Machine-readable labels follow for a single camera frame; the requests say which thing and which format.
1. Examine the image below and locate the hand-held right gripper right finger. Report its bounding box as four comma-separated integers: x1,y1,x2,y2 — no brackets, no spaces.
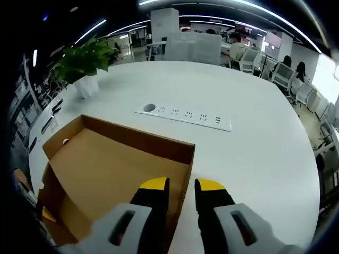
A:
194,178,302,254

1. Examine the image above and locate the dark wall television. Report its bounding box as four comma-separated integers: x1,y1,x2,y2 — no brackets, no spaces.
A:
234,22,255,35

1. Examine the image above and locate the white office chair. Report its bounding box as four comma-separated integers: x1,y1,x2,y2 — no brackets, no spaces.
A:
290,79,316,107
271,63,293,88
239,49,259,74

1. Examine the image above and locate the curved ceiling light strip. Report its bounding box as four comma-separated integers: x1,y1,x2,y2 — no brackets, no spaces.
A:
233,0,322,53

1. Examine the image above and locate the white table socket panel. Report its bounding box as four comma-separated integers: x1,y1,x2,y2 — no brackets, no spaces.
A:
134,102,233,132

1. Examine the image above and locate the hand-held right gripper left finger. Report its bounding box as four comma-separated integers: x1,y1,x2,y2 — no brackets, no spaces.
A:
57,176,170,254

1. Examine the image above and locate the translucent desk partition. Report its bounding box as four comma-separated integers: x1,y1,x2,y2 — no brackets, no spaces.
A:
165,32,222,66

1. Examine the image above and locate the brown cardboard shoe box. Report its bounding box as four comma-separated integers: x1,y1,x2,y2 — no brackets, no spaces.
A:
37,114,197,247

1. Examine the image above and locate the small pink wall screen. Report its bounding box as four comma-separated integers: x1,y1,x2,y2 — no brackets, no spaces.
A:
264,31,282,51

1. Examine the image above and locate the green potted plant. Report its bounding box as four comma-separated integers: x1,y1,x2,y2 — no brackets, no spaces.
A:
49,34,119,100

